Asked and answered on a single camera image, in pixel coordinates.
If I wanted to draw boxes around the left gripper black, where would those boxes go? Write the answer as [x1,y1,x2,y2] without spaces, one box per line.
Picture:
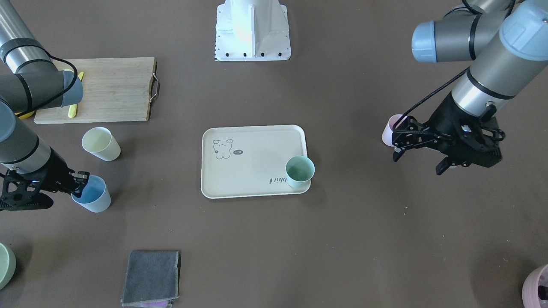
[392,93,505,175]

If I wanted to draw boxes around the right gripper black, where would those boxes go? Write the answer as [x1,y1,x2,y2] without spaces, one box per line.
[0,149,90,211]

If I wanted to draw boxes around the blue plastic cup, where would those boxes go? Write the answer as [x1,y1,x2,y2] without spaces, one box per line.
[71,175,111,213]

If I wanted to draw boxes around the pink plastic cup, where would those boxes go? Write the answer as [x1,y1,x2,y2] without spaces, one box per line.
[381,114,402,147]

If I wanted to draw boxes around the pale yellow plastic cup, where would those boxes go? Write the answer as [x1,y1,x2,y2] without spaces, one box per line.
[81,127,121,161]

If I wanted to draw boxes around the green plastic cup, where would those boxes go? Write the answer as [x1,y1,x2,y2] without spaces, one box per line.
[285,156,315,189]

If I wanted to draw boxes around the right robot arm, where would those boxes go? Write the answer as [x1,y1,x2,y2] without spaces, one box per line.
[0,0,90,211]

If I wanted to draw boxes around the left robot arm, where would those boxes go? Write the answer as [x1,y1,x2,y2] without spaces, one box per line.
[385,0,548,175]

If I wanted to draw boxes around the cream rabbit print tray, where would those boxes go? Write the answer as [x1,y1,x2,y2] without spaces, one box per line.
[200,124,311,199]

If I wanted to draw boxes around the yellow plastic knife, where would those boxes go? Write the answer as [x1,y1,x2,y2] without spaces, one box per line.
[67,71,84,118]

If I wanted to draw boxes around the whole lemon outer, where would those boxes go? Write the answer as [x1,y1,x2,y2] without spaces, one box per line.
[15,111,36,119]

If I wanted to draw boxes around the bamboo cutting board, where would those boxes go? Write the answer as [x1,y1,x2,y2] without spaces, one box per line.
[34,58,157,124]

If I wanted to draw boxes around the light green bowl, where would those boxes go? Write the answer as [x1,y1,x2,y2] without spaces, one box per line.
[0,243,16,289]

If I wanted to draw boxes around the grey folded cloth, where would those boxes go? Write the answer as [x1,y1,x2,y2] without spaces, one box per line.
[121,250,180,308]

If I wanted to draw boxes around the purple cloth under grey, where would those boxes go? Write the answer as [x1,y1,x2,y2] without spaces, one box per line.
[137,299,173,308]

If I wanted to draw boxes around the pink bowl of ice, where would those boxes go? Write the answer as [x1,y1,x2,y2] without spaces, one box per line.
[522,265,548,308]

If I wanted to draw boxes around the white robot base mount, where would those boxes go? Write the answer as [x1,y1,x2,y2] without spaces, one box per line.
[214,0,292,61]

